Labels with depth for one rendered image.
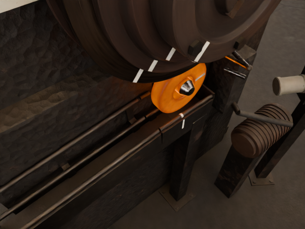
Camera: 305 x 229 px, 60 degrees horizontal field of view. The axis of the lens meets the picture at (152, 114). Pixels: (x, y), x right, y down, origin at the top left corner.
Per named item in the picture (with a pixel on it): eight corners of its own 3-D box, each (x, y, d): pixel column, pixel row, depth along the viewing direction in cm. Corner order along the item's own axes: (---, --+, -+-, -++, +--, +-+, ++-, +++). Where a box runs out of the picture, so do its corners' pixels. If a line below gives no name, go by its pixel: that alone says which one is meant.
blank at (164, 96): (153, 115, 70) (161, 123, 68) (147, 75, 57) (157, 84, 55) (195, 84, 74) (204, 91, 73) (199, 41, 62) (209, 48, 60)
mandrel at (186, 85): (140, 63, 71) (140, 50, 68) (152, 57, 73) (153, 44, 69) (183, 102, 63) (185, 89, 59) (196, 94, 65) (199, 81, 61)
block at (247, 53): (200, 98, 96) (212, 43, 77) (215, 88, 99) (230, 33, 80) (222, 116, 90) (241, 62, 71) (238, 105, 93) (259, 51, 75)
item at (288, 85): (270, 86, 89) (275, 73, 84) (297, 83, 88) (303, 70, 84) (276, 99, 85) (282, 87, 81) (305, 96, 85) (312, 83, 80)
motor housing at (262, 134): (207, 185, 134) (232, 122, 92) (236, 161, 142) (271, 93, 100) (226, 205, 128) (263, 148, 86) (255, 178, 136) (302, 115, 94)
